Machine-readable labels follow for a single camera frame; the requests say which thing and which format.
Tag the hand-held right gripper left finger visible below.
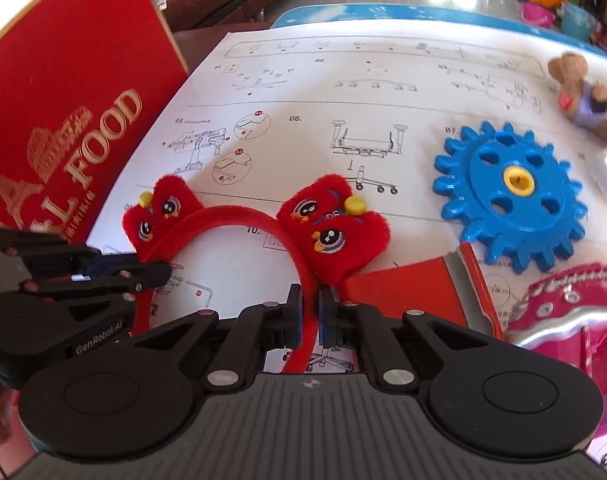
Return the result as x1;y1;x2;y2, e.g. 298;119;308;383
128;284;304;388

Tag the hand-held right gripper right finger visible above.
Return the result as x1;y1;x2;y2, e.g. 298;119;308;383
317;285;489;391

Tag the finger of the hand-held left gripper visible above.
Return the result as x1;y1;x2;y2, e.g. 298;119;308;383
0;226;139;277
20;261;173;321

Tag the red plush headband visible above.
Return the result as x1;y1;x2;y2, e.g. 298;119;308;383
122;172;391;373

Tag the red phone stand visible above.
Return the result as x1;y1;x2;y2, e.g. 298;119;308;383
341;242;507;341

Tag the red gift box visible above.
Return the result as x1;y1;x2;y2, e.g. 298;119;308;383
0;0;189;256

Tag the pink toy house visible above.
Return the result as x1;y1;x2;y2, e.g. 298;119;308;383
503;262;607;480

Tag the blue toy gear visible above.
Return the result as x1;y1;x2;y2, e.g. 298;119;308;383
432;122;589;273

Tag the white instruction sheet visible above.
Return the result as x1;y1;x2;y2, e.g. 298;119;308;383
86;30;607;376

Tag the blue patterned mat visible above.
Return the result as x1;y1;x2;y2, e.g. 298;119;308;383
272;2;607;53

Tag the brown teddy bear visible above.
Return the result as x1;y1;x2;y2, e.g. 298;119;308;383
547;51;607;141

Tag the pink bucket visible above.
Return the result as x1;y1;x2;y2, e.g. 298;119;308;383
521;1;557;28

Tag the teal bucket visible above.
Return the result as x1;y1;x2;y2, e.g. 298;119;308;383
561;2;598;41

